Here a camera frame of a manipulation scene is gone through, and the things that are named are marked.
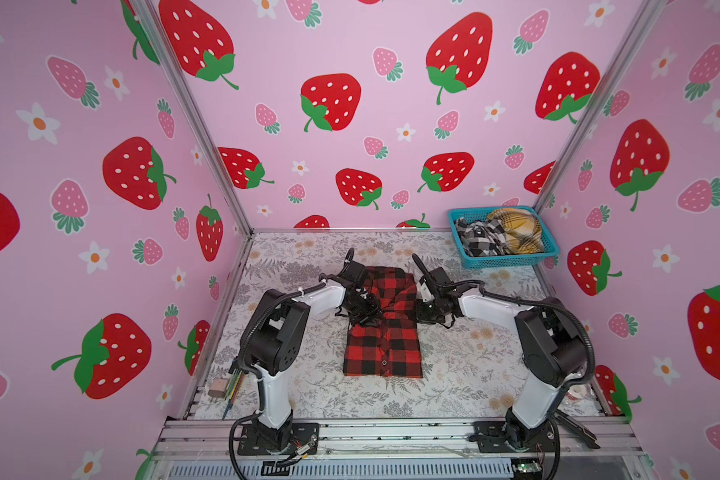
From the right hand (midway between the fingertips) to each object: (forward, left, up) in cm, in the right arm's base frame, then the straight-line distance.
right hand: (409, 317), depth 94 cm
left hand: (-2, +8, +1) cm, 8 cm away
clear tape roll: (-17, -47, -2) cm, 50 cm away
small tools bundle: (-28, +49, 0) cm, 56 cm away
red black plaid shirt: (-12, +6, +2) cm, 13 cm away
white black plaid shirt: (+31, -24, +7) cm, 40 cm away
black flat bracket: (-27, -45, -3) cm, 52 cm away
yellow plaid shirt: (+36, -40, +7) cm, 54 cm away
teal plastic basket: (+46, -26, +6) cm, 53 cm away
